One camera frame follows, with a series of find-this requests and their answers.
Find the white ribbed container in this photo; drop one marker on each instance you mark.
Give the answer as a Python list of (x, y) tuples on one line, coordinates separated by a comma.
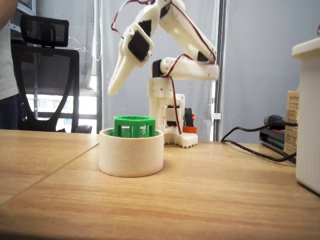
[(308, 112)]

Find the beige masking tape roll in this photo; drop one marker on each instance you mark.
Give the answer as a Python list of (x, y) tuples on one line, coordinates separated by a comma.
[(130, 157)]

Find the person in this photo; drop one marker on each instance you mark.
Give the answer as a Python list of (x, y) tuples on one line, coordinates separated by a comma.
[(6, 62)]

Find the brown cardboard box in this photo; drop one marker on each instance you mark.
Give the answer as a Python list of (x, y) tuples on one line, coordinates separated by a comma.
[(291, 112)]

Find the small white label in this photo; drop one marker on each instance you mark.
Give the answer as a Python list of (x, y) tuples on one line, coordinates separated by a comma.
[(217, 116)]

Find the orange and black clamp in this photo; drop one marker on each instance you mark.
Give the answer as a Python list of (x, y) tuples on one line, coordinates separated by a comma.
[(190, 128)]

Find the green hexagonal printed component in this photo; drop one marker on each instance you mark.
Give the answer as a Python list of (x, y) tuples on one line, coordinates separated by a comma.
[(135, 122)]

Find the small dark object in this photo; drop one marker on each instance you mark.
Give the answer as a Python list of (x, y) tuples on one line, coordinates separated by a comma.
[(319, 30)]

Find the grey vertical frame post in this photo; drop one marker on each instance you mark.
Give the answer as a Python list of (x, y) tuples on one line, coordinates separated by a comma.
[(98, 87), (222, 100)]

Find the grey metal shelf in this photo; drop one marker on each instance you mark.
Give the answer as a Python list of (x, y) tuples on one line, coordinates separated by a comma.
[(27, 7)]

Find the black device with red label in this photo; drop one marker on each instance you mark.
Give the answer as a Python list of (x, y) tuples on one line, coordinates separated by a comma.
[(272, 140)]

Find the black mesh office chair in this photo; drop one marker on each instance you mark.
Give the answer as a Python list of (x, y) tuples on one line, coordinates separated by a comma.
[(45, 32)]

